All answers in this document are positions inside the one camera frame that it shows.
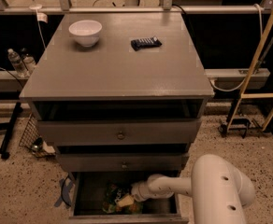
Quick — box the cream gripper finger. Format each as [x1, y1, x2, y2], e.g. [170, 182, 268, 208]
[117, 194, 135, 207]

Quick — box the green rice chip bag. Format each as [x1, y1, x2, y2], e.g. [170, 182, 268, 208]
[102, 182, 143, 215]

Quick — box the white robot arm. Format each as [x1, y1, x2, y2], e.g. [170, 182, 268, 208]
[116, 154, 255, 224]

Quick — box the grey open bottom drawer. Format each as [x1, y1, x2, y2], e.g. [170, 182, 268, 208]
[68, 171, 189, 224]

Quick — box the grey middle drawer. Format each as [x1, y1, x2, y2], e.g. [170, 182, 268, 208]
[56, 153, 189, 172]

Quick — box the grey top drawer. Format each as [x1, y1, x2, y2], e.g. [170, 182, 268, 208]
[38, 119, 201, 146]

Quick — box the grey drawer cabinet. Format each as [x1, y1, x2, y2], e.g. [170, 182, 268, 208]
[19, 12, 215, 173]

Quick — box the black tripod leg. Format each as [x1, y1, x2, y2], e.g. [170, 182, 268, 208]
[0, 102, 22, 160]

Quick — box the dark blue snack bar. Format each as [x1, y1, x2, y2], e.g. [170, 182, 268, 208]
[131, 36, 162, 51]

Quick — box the clear plastic water bottle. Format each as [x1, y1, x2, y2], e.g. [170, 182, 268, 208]
[7, 49, 28, 77]

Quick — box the white bowl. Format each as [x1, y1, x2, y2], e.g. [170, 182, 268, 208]
[68, 20, 102, 48]

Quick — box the black wire basket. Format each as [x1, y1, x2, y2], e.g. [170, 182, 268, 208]
[19, 114, 55, 158]

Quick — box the yellow wooden ladder frame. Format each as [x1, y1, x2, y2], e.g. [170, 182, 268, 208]
[219, 0, 273, 136]

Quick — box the white cable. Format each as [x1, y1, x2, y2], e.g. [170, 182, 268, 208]
[28, 4, 49, 51]

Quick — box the metal railing frame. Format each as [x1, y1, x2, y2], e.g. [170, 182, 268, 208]
[0, 0, 273, 15]

